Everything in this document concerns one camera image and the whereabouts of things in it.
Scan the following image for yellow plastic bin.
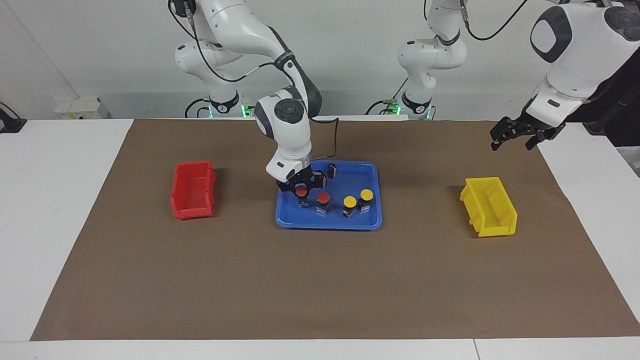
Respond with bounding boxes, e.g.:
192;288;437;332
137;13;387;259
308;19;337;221
459;176;518;238

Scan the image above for black base cable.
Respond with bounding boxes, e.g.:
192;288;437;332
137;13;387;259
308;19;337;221
185;97;212;119
365;75;412;116

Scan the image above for black stand equipment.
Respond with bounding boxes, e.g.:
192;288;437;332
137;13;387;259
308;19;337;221
567;45;640;148

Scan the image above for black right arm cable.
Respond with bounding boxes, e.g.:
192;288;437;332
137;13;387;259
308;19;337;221
167;0;341;162

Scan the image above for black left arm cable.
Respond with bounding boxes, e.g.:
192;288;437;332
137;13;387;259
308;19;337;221
460;0;530;42

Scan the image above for brown paper mat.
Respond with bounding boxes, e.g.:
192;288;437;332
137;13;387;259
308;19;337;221
30;119;640;342

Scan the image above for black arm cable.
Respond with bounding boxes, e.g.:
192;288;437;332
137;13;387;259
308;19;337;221
167;0;341;162
460;0;530;42

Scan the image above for red plastic bin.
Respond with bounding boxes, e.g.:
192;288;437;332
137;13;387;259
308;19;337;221
170;160;217;220

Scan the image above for blue plastic tray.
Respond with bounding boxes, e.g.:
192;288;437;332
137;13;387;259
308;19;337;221
275;159;383;231

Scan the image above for black clamp mount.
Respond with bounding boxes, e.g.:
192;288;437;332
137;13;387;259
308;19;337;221
0;102;27;134

